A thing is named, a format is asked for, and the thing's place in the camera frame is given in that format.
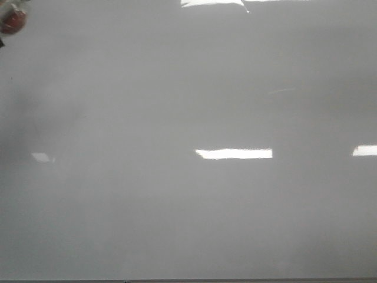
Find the black white whiteboard marker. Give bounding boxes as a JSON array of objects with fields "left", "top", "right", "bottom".
[{"left": 1, "top": 0, "right": 29, "bottom": 48}]

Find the white whiteboard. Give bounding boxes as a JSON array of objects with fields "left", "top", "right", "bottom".
[{"left": 1, "top": 1, "right": 376, "bottom": 280}]

